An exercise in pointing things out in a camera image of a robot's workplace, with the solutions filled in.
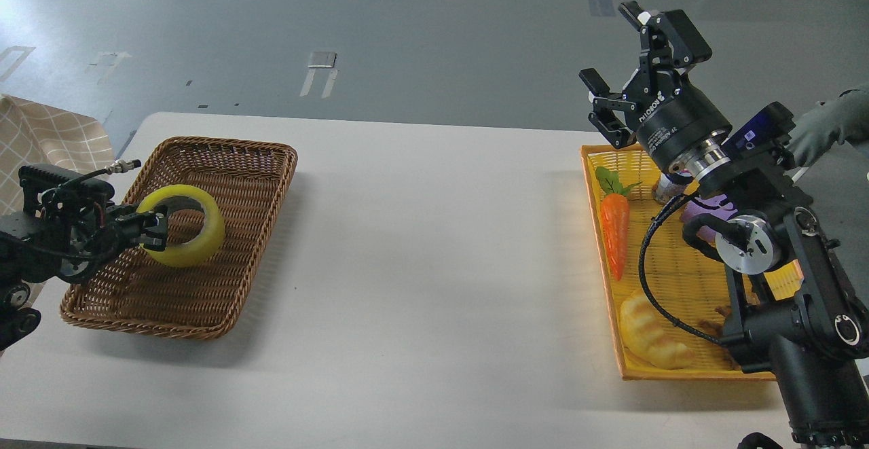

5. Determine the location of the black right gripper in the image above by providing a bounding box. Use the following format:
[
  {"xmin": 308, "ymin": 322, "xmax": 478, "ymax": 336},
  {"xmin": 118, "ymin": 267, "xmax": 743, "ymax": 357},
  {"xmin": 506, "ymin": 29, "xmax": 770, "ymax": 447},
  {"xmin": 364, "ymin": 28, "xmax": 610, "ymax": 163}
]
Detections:
[{"xmin": 578, "ymin": 1, "xmax": 733, "ymax": 173}]

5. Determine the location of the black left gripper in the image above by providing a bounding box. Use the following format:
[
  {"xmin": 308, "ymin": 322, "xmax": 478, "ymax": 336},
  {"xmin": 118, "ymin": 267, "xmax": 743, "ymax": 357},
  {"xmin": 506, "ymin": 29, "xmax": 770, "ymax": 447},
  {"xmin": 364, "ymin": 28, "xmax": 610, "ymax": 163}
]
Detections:
[{"xmin": 89, "ymin": 204, "xmax": 168, "ymax": 259}]

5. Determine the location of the yellow tape roll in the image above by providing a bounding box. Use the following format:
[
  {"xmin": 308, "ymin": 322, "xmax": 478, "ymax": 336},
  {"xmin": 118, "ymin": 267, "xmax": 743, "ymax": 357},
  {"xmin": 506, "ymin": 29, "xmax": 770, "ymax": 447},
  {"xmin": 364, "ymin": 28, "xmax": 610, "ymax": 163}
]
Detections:
[{"xmin": 136, "ymin": 185, "xmax": 225, "ymax": 268}]

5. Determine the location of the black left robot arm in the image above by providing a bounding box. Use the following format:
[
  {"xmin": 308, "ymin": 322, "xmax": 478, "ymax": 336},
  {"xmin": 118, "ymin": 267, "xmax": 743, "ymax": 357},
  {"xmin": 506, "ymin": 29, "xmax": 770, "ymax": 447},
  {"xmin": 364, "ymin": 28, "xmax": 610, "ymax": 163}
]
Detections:
[{"xmin": 1, "ymin": 159, "xmax": 170, "ymax": 349}]

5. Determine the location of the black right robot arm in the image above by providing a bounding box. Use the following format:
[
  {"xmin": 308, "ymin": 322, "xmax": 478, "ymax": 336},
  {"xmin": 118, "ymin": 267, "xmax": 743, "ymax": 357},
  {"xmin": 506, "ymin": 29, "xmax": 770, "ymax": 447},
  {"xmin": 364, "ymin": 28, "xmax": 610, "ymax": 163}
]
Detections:
[{"xmin": 579, "ymin": 1, "xmax": 868, "ymax": 448}]

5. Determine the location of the brown wicker basket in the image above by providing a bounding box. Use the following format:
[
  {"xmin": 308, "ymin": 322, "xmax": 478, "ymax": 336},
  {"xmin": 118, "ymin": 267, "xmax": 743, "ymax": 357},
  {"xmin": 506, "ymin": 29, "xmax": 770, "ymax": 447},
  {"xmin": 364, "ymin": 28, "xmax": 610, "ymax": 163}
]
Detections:
[{"xmin": 60, "ymin": 137, "xmax": 298, "ymax": 340}]

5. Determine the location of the small dark jar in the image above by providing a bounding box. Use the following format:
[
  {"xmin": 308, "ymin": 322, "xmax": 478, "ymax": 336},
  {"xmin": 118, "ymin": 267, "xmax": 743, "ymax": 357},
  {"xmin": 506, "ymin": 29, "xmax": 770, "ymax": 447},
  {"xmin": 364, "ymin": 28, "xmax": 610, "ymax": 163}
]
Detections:
[{"xmin": 652, "ymin": 173, "xmax": 693, "ymax": 205}]

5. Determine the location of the orange toy carrot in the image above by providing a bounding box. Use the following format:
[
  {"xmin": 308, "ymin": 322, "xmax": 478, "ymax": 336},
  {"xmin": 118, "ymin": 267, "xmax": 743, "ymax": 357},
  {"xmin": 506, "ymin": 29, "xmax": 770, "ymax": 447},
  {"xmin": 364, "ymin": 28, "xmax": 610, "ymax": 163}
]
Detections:
[{"xmin": 595, "ymin": 166, "xmax": 642, "ymax": 281}]

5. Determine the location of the purple foam block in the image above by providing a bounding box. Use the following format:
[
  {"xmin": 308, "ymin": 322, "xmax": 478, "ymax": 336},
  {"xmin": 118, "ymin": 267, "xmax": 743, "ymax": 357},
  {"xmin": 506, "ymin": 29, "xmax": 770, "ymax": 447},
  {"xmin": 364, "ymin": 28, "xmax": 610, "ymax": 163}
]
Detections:
[{"xmin": 677, "ymin": 194, "xmax": 737, "ymax": 244}]

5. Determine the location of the beige checkered cloth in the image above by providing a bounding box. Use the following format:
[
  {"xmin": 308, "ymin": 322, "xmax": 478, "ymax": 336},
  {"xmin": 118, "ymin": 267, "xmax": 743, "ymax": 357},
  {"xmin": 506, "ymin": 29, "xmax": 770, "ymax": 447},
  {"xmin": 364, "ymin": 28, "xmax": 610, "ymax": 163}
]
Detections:
[{"xmin": 1, "ymin": 95, "xmax": 116, "ymax": 215}]

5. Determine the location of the yellow toy croissant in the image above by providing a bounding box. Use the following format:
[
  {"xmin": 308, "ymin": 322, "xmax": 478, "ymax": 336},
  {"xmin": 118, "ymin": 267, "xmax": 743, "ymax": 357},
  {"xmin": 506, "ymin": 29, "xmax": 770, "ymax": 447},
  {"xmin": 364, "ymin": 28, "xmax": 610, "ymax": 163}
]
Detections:
[{"xmin": 618, "ymin": 290, "xmax": 693, "ymax": 370}]

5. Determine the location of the brown toy animal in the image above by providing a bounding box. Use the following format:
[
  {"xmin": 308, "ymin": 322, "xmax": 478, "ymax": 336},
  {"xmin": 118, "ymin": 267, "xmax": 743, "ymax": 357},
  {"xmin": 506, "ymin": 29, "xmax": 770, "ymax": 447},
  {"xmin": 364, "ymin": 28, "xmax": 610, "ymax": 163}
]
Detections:
[{"xmin": 697, "ymin": 306, "xmax": 732, "ymax": 338}]

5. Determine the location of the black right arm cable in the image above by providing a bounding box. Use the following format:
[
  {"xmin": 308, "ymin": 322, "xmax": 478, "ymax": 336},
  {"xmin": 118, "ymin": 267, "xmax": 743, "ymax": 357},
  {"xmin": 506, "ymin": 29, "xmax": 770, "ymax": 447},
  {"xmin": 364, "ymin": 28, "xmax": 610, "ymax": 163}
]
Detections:
[{"xmin": 637, "ymin": 191, "xmax": 731, "ymax": 346}]

